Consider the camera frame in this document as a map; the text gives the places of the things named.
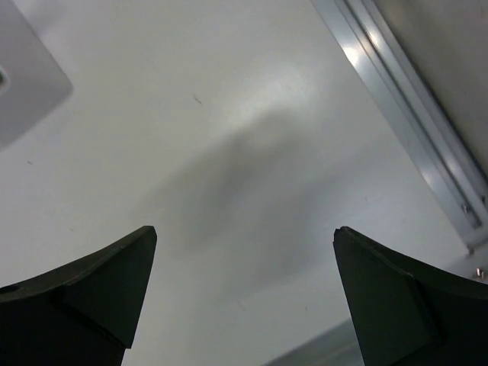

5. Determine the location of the clear acrylic organizer box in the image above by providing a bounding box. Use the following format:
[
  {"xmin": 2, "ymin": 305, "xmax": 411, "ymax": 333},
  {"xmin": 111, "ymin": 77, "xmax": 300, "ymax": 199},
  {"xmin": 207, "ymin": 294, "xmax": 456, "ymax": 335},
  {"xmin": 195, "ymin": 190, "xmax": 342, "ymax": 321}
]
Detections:
[{"xmin": 1, "ymin": 1, "xmax": 73, "ymax": 149}]

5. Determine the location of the right side aluminium rail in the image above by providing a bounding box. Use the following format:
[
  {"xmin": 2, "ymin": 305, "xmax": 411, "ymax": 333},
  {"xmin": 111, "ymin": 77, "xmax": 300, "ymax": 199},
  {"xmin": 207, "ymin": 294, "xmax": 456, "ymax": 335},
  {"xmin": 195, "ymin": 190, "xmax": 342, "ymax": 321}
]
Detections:
[{"xmin": 313, "ymin": 1, "xmax": 487, "ymax": 252}]

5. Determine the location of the aluminium rail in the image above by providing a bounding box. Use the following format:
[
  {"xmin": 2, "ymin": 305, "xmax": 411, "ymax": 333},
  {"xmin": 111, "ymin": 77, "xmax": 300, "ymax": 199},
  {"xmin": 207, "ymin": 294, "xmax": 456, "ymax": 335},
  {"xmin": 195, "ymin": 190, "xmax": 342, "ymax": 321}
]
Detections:
[
  {"xmin": 313, "ymin": 1, "xmax": 487, "ymax": 252},
  {"xmin": 267, "ymin": 319, "xmax": 364, "ymax": 366}
]

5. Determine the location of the aluminium front rail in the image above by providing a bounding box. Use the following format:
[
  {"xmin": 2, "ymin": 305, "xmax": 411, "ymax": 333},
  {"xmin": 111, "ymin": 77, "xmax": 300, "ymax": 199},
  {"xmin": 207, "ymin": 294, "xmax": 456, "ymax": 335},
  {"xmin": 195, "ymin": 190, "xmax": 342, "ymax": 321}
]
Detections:
[{"xmin": 267, "ymin": 319, "xmax": 364, "ymax": 366}]

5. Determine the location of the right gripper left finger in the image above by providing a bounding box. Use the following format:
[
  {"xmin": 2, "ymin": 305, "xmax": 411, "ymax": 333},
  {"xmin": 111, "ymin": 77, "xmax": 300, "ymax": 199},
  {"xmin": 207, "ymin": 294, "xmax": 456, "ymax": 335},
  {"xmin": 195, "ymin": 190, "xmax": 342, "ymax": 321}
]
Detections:
[{"xmin": 1, "ymin": 226, "xmax": 157, "ymax": 365}]

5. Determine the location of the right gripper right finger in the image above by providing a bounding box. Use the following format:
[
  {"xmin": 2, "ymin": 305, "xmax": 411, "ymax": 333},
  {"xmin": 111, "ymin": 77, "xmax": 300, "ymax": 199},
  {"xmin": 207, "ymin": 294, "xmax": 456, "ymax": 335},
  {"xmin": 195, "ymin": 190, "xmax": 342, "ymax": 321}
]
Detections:
[{"xmin": 333, "ymin": 226, "xmax": 487, "ymax": 365}]

